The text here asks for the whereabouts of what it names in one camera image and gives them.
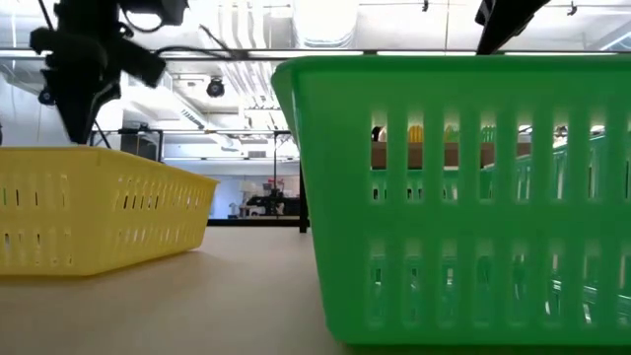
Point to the wooden shelf with black legs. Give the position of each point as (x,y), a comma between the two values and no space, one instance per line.
(303,197)

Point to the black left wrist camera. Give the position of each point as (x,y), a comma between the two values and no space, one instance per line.
(143,64)

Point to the yellow plastic basket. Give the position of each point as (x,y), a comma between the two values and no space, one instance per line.
(98,222)
(415,134)

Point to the black overhead crossbar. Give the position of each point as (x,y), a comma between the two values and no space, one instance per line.
(320,51)

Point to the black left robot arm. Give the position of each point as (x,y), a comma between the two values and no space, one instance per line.
(89,12)

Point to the background robot workstation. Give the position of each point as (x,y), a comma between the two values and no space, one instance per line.
(271,202)

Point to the black background rack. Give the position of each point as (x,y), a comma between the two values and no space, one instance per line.
(140,145)

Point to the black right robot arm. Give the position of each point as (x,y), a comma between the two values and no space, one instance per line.
(503,24)

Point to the black aluminium table frame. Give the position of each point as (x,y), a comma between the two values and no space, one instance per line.
(246,222)

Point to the black overhead camera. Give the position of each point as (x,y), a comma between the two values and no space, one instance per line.
(215,88)

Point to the green plastic basket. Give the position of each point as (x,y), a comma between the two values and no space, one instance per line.
(345,222)
(488,134)

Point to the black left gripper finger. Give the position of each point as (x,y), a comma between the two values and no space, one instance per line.
(81,116)

